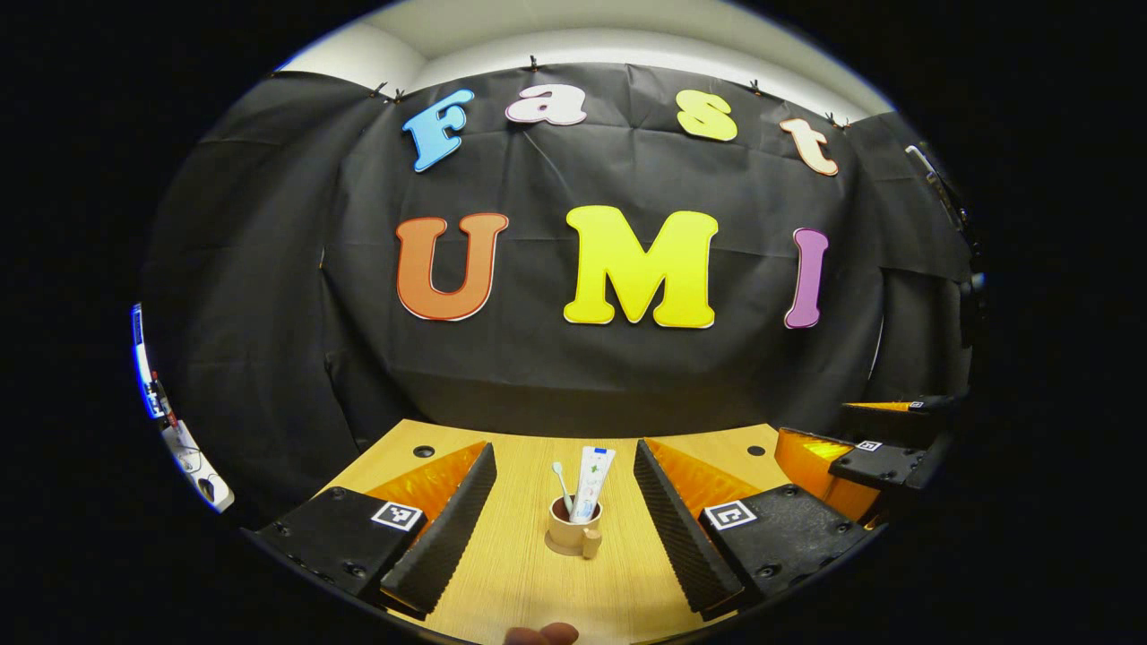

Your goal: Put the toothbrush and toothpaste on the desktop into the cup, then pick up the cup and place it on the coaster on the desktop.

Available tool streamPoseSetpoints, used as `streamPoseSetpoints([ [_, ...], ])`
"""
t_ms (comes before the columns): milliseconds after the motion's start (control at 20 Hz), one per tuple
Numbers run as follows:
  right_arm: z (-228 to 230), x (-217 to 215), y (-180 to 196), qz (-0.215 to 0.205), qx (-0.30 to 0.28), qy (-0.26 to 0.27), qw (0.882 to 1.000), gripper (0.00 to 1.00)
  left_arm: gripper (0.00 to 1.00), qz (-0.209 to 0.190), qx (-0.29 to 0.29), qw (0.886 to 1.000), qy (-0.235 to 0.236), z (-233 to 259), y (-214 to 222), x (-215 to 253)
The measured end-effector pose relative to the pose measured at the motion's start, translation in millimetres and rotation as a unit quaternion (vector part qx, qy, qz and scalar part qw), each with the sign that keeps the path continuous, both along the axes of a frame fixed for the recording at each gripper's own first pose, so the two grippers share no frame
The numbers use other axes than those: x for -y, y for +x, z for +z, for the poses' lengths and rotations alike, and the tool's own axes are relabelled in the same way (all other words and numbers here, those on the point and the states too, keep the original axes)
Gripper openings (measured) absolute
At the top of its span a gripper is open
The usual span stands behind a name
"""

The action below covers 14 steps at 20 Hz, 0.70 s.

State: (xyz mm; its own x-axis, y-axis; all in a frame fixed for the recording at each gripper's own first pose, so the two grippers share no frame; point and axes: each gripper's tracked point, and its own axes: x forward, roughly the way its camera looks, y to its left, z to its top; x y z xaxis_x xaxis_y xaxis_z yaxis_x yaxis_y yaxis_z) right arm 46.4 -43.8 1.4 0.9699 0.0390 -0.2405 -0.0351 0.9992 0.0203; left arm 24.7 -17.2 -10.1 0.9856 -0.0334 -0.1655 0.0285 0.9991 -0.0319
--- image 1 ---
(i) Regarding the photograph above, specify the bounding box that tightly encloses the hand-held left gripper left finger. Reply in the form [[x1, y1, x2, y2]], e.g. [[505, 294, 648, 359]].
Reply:
[[255, 441, 498, 619]]

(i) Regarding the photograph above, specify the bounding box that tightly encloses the blue lit screen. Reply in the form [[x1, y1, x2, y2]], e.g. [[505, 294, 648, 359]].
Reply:
[[131, 303, 153, 417]]

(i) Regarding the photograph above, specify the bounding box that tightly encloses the white toothpaste tube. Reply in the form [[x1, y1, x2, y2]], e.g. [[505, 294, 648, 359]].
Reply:
[[569, 446, 617, 525]]

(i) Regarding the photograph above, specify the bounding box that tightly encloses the light wooden desktop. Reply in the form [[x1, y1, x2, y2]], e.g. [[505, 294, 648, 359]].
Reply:
[[309, 418, 884, 645]]

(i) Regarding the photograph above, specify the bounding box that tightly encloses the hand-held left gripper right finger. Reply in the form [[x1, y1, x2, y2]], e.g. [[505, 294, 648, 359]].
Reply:
[[633, 437, 870, 619]]

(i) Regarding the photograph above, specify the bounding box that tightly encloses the white device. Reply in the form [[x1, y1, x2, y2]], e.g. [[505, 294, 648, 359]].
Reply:
[[160, 419, 236, 513]]

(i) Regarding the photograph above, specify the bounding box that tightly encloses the dark metal stand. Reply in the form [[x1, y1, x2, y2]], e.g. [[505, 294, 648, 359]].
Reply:
[[903, 143, 988, 350]]

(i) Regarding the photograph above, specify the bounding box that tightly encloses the beige cup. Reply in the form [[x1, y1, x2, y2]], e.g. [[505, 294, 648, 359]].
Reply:
[[545, 495, 604, 561]]

